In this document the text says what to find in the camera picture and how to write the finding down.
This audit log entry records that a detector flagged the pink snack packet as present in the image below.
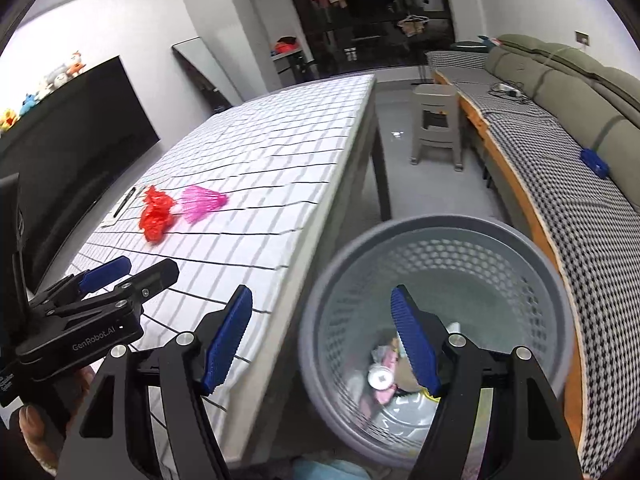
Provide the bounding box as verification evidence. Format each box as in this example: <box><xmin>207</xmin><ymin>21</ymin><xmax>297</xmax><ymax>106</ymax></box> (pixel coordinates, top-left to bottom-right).
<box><xmin>371</xmin><ymin>342</ymin><xmax>403</xmax><ymax>406</ymax></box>

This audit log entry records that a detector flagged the grey plastic stool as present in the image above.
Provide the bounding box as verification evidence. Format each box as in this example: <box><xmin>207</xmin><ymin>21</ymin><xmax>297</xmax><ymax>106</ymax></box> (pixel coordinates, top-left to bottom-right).
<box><xmin>411</xmin><ymin>84</ymin><xmax>463</xmax><ymax>171</ymax></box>

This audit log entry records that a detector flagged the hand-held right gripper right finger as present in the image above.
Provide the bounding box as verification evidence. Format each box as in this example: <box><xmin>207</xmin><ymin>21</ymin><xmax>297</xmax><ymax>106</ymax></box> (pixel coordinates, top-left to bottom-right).
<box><xmin>390</xmin><ymin>284</ymin><xmax>583</xmax><ymax>480</ymax></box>

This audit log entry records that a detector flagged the hanger with beige cloth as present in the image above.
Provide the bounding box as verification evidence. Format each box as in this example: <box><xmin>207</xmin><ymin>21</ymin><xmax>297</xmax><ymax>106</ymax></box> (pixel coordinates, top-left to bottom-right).
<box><xmin>397</xmin><ymin>14</ymin><xmax>431</xmax><ymax>37</ymax></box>

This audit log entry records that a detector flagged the white table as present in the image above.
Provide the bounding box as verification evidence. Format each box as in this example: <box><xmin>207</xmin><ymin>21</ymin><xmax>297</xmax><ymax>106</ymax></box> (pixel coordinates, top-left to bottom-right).
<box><xmin>220</xmin><ymin>75</ymin><xmax>392</xmax><ymax>466</ymax></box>

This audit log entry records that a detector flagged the white charging cable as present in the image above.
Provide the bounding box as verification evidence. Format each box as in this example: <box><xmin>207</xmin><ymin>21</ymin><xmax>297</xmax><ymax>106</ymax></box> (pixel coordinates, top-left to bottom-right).
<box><xmin>537</xmin><ymin>45</ymin><xmax>571</xmax><ymax>96</ymax></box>

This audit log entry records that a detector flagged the grey-green sofa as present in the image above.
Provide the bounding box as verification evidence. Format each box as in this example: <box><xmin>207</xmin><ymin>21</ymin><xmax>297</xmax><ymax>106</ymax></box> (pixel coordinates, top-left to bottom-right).
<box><xmin>425</xmin><ymin>50</ymin><xmax>640</xmax><ymax>480</ymax></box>

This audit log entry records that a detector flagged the small blue object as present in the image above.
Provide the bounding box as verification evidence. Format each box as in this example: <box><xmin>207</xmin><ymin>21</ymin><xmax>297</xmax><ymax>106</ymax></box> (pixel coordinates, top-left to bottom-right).
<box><xmin>580</xmin><ymin>147</ymin><xmax>611</xmax><ymax>178</ymax></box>

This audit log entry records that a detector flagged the red crumpled plastic bag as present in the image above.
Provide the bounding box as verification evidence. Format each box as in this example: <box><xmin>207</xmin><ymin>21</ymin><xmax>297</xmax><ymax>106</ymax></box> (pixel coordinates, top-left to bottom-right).
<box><xmin>139</xmin><ymin>185</ymin><xmax>177</xmax><ymax>246</ymax></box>

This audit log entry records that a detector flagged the pink plastic shuttlecock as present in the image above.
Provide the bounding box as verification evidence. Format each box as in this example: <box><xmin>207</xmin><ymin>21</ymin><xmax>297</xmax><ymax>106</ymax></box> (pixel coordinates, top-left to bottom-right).
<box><xmin>172</xmin><ymin>185</ymin><xmax>230</xmax><ymax>225</ymax></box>

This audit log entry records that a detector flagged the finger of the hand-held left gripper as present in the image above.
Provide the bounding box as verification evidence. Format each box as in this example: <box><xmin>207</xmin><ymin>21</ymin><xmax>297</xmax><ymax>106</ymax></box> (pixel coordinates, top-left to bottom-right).
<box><xmin>30</xmin><ymin>256</ymin><xmax>132</xmax><ymax>312</ymax></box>
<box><xmin>47</xmin><ymin>260</ymin><xmax>180</xmax><ymax>318</ymax></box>

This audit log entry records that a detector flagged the black television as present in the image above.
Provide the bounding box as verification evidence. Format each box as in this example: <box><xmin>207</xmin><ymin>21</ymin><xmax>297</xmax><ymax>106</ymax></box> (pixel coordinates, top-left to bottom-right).
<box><xmin>0</xmin><ymin>56</ymin><xmax>161</xmax><ymax>293</ymax></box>

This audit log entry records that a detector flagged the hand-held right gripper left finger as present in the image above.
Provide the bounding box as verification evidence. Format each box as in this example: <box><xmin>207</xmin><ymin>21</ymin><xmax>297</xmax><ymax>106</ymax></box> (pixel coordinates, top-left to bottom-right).
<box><xmin>60</xmin><ymin>284</ymin><xmax>253</xmax><ymax>480</ymax></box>

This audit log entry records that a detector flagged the olive green sofa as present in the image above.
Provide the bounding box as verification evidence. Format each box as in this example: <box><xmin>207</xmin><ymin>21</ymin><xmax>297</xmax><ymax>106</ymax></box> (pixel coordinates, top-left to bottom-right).
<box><xmin>485</xmin><ymin>34</ymin><xmax>640</xmax><ymax>181</ymax></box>

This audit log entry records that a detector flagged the grey plush toy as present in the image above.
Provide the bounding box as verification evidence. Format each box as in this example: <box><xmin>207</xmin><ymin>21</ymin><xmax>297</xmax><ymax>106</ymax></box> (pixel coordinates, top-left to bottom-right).
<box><xmin>42</xmin><ymin>65</ymin><xmax>68</xmax><ymax>91</ymax></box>

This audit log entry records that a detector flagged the beige plush pouch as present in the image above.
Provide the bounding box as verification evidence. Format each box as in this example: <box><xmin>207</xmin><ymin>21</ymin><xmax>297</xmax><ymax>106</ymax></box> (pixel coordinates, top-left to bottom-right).
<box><xmin>392</xmin><ymin>357</ymin><xmax>426</xmax><ymax>392</ymax></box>

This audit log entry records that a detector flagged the black pen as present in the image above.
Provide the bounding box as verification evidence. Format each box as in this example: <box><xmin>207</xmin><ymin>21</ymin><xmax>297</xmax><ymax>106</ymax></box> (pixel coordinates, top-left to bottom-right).
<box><xmin>114</xmin><ymin>187</ymin><xmax>137</xmax><ymax>218</ymax></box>

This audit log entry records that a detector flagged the light blue cloth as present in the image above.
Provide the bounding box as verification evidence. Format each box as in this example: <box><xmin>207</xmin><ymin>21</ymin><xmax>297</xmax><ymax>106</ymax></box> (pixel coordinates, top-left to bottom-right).
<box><xmin>292</xmin><ymin>457</ymin><xmax>396</xmax><ymax>480</ymax></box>

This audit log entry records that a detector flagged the table with striped cloth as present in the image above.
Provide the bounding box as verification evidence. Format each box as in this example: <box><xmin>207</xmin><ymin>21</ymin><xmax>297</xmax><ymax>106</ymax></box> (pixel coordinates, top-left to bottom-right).
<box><xmin>65</xmin><ymin>74</ymin><xmax>377</xmax><ymax>453</ymax></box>

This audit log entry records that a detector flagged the person's left hand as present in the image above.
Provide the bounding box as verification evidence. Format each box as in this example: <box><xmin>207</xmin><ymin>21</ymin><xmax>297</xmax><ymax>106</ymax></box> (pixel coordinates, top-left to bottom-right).
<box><xmin>17</xmin><ymin>402</ymin><xmax>71</xmax><ymax>478</ymax></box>

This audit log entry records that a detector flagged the leaning mirror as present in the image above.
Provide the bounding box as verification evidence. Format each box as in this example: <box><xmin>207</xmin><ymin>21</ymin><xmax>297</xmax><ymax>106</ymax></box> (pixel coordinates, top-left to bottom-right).
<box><xmin>171</xmin><ymin>36</ymin><xmax>246</xmax><ymax>108</ymax></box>

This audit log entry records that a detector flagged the grey perforated waste basket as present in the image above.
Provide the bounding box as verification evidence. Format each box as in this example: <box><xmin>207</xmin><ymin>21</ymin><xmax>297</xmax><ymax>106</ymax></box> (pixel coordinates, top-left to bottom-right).
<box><xmin>298</xmin><ymin>215</ymin><xmax>576</xmax><ymax>471</ymax></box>

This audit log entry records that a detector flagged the grey side desk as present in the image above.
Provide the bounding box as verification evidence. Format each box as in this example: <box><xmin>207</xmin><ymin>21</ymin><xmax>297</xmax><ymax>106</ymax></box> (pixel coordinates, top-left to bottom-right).
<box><xmin>272</xmin><ymin>50</ymin><xmax>321</xmax><ymax>86</ymax></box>

